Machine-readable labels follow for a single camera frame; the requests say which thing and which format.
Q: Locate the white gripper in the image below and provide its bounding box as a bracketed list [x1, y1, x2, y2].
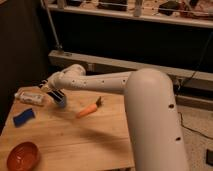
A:
[38, 80, 67, 108]

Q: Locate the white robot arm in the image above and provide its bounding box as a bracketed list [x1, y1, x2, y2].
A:
[39, 64, 189, 171]

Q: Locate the blue eraser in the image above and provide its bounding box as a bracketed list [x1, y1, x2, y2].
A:
[13, 108, 35, 127]

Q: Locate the lower wooden beam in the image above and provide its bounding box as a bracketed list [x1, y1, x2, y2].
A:
[48, 49, 213, 84]

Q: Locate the orange toy carrot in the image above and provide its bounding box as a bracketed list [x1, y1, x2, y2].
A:
[76, 98, 102, 118]

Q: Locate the metal rod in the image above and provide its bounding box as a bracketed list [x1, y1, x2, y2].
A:
[43, 0, 63, 51]

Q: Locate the wooden table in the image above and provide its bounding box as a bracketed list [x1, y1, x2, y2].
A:
[0, 91, 134, 171]

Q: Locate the upper wooden shelf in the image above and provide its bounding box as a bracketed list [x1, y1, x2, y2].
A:
[40, 0, 213, 29]

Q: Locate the black cable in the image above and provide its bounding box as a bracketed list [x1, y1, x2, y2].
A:
[173, 31, 213, 141]

